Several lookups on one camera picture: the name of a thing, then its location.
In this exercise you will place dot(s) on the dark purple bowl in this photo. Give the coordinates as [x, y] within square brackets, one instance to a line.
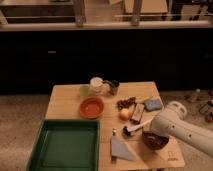
[153, 141]

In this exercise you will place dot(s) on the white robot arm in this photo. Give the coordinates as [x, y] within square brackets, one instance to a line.
[170, 121]

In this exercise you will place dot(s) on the white cup stack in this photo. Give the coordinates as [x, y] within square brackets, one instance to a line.
[96, 84]

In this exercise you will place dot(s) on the green plastic tray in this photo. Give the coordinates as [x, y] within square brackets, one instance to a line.
[66, 145]

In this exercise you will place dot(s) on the dark cup with plant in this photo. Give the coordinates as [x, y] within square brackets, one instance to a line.
[113, 86]

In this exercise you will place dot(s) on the light green cup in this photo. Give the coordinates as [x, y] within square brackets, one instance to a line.
[84, 90]

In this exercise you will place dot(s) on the brown grape bunch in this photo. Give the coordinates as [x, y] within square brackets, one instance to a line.
[126, 103]

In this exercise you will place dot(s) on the orange bowl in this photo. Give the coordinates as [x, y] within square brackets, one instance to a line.
[91, 107]

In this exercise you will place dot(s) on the orange fruit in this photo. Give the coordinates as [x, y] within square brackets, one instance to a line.
[124, 114]

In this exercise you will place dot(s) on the brown rectangular block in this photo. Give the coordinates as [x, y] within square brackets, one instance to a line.
[137, 114]

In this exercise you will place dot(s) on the blue sponge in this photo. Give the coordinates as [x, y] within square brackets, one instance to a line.
[152, 105]

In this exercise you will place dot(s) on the white dish brush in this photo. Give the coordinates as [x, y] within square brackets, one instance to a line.
[130, 130]

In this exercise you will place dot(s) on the blue folded cloth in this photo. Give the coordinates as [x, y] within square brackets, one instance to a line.
[120, 149]

